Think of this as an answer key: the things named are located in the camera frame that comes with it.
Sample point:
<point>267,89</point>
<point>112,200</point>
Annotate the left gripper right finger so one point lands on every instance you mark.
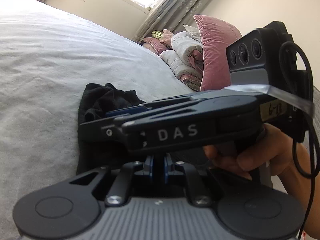
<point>168,167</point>

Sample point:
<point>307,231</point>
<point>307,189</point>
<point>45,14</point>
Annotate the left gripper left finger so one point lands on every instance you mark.
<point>148,166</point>

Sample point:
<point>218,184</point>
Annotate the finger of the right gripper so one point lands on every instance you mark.
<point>127,111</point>

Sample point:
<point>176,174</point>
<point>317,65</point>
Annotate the black garment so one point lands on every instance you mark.
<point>96,102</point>

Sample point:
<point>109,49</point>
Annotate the right hand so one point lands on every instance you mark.
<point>275,148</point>

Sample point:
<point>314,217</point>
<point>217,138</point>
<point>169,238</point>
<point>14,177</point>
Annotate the small pink pillow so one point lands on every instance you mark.
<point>159,46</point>

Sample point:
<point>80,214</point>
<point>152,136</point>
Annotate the folded grey pink quilt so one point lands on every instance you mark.
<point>185,59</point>

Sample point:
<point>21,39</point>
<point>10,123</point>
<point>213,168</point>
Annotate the green patterned item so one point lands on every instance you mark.
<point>157,34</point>

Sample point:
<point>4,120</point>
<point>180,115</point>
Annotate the pink velvet pillow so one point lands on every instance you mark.
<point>216,36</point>

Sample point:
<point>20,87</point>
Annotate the grey bed sheet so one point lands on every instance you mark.
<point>48,56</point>

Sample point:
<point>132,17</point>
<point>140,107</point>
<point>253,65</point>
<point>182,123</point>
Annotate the grey patterned curtain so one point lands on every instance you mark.
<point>171,15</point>

